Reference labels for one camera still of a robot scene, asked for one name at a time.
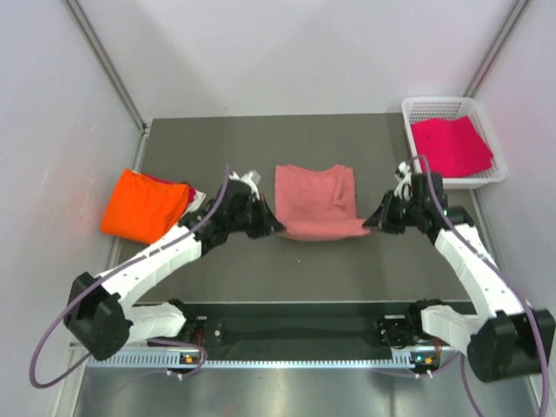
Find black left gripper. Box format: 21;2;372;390
227;194;285;240

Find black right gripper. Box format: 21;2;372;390
363;189;423;235

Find salmon pink t shirt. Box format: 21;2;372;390
275;164;370;242

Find white t shirt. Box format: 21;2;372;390
186;189;206;213

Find orange t shirt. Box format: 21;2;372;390
100;169;196;245

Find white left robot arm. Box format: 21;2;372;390
63;171;284;361

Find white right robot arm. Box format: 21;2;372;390
364;166;555;382

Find magenta t shirt in basket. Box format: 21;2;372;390
411;116;493;179

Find white plastic laundry basket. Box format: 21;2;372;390
401;96;507;189

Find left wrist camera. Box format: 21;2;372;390
229;170;261;192

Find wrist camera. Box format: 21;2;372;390
229;170;261;192
394;162;412;194

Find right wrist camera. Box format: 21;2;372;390
394;162;412;194

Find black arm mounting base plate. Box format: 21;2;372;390
147;299;453;361

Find grey slotted cable duct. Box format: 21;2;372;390
87;349;440;369

